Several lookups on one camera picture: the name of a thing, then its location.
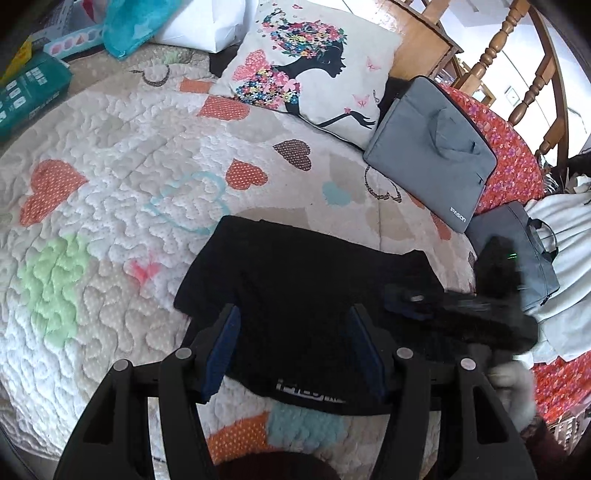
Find green packet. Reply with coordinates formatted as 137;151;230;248
0;51;75;141

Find person's right hand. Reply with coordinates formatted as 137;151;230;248
488;359;537;431

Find cardboard box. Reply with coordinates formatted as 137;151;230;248
18;0;88;51

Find black pants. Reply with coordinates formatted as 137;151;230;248
174;215;446;417

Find wooden spindle headboard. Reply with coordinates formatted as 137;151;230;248
455;0;572;160

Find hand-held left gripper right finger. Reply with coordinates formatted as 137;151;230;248
347;305;539;480

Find heart print quilt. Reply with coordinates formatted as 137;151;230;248
0;46;478;467

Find person's maroon clothing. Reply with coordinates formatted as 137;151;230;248
231;451;343;480

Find person's right forearm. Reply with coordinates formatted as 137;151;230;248
519;413;575;480

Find teal plush cloth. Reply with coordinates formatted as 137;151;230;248
102;0;163;61

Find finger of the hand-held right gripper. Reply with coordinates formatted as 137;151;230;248
382;282;462;325

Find large grey laptop bag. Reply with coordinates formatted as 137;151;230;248
363;75;498;234

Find paint palette tray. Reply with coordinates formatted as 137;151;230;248
44;24;108;61

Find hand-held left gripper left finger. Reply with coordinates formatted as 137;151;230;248
53;304;243;480

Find white cloth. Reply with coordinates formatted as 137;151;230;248
526;178;591;367

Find floral silhouette print pillow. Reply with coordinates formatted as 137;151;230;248
213;0;402;149

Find small grey laptop bag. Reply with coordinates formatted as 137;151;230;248
467;202;561;315

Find wooden chair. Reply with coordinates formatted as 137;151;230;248
389;0;465;86

